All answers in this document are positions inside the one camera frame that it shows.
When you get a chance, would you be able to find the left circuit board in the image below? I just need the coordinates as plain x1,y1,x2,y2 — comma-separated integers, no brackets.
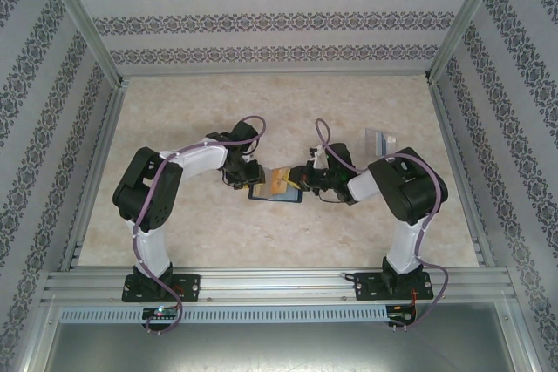
142,307,180,321

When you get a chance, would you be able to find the slotted grey cable duct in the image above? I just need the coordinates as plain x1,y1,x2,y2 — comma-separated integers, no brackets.
58,305,390,324

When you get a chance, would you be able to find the orange credit card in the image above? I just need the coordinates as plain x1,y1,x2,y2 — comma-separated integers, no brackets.
261,166,292,197

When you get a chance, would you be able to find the aluminium frame post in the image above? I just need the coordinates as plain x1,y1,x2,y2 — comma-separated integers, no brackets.
425,0,511,84
37,0,131,88

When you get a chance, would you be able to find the grey metal sheet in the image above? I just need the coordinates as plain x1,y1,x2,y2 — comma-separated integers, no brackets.
43,321,531,372

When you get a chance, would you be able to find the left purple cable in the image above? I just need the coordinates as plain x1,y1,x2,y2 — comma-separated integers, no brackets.
130,114,268,337

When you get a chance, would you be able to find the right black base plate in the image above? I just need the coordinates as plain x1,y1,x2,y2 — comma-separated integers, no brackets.
354,271,436,302

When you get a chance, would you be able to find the purple cable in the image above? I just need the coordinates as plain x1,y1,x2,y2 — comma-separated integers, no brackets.
314,117,450,334
130,114,268,337

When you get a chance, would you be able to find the right circuit board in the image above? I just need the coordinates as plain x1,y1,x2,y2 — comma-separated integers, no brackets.
387,304,419,325

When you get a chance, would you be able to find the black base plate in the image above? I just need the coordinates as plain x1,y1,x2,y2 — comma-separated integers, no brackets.
354,271,436,302
121,274,202,303

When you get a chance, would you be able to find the aluminium mounting rail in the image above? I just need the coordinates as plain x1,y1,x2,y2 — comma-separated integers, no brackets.
41,267,514,303

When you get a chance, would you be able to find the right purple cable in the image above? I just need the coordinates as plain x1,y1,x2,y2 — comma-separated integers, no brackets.
314,117,450,334

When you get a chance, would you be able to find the aluminium table side rail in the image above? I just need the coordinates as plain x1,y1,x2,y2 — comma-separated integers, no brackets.
59,78,131,272
428,78,497,269

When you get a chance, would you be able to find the circuit board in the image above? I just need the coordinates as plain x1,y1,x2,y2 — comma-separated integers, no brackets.
387,304,419,325
142,307,180,321

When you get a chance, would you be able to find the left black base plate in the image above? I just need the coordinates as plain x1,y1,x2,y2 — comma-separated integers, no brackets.
121,274,202,303

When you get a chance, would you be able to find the aluminium lower frame bar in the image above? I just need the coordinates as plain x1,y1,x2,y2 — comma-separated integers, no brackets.
507,297,544,372
19,297,60,372

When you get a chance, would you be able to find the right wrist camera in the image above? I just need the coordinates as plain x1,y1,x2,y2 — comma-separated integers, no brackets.
308,147,329,169

